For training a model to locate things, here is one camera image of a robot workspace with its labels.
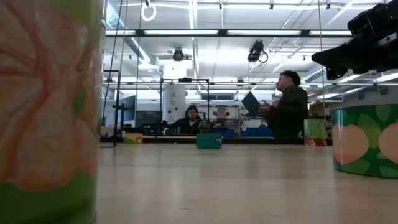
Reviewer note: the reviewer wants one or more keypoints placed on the cardboard box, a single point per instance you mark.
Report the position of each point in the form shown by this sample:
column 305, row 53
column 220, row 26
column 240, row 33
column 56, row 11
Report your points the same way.
column 221, row 113

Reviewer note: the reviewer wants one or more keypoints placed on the short green peach can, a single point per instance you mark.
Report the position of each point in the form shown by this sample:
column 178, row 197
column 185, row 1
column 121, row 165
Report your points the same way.
column 363, row 140

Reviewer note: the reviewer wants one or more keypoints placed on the black board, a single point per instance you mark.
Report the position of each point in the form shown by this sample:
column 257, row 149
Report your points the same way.
column 148, row 118

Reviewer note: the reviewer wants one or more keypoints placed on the person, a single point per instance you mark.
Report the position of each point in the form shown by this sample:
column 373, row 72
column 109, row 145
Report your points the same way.
column 289, row 109
column 188, row 123

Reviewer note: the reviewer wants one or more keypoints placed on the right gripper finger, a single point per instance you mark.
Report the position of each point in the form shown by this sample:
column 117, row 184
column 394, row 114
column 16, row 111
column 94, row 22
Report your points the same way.
column 357, row 60

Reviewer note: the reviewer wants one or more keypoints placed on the dark computer monitor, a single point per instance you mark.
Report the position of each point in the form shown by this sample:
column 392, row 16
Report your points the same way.
column 128, row 109

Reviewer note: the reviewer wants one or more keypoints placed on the green can red base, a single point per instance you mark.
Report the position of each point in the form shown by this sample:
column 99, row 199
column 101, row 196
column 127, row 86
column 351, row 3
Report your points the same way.
column 315, row 130

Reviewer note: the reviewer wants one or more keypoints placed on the small green plant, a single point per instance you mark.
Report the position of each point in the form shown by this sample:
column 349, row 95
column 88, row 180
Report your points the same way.
column 204, row 127

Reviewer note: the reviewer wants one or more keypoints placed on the round black ceiling camera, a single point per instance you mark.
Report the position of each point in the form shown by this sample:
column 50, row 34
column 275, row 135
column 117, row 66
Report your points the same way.
column 178, row 55

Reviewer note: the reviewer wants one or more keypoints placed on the white round column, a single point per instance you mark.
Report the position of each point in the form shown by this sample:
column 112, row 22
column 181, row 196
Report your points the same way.
column 173, row 102

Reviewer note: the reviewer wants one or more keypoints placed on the black aluminium rig frame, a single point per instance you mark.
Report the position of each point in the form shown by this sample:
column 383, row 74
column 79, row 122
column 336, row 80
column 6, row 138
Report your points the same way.
column 222, row 32

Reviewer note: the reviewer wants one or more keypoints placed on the blue storage bin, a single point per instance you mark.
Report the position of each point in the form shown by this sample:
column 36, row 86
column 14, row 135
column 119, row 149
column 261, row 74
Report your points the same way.
column 224, row 133
column 258, row 132

